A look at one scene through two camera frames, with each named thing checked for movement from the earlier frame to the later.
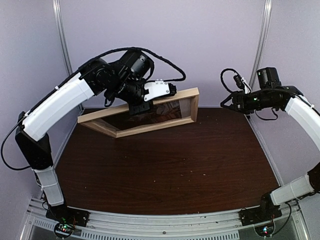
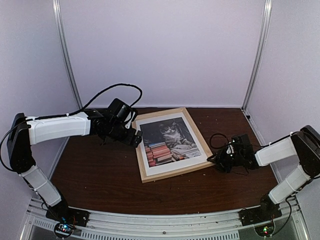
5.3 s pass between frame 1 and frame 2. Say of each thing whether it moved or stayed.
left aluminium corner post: stayed
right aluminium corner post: stayed
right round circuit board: stayed
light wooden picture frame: moved
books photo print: moved
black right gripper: moved
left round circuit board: stayed
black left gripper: moved
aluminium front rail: stayed
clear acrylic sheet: moved
